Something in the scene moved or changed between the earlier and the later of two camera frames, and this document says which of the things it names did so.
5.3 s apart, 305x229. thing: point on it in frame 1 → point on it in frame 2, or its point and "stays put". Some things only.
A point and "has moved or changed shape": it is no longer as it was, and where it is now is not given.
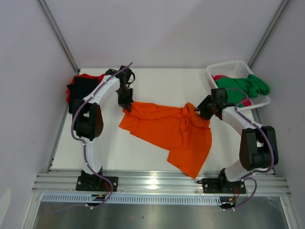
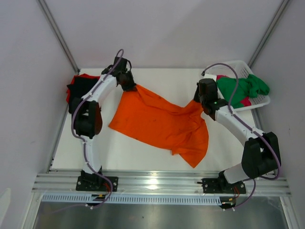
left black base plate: (87, 182) stays put
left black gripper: (127, 103) → (131, 86)
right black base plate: (222, 185) stays put
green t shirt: (238, 89) stays put
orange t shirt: (182, 131) has moved or changed shape
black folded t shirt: (78, 88) stays put
